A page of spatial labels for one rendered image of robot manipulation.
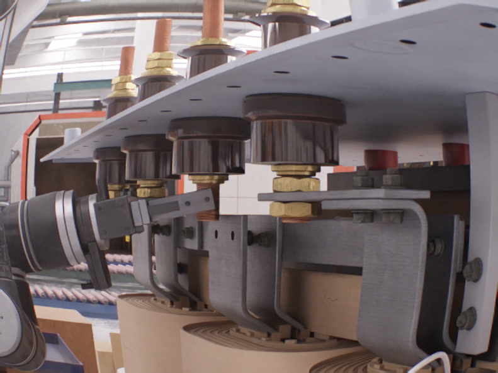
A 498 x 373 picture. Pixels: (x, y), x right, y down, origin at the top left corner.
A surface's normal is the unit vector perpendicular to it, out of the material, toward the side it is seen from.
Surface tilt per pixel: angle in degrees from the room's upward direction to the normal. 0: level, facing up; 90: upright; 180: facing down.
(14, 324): 75
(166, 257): 90
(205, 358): 90
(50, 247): 115
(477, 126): 90
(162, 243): 90
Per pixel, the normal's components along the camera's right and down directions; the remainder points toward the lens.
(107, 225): 0.00, -0.02
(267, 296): -0.94, -0.01
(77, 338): 0.34, -0.01
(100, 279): 0.07, 0.36
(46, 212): -0.11, -0.52
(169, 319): -0.47, -0.02
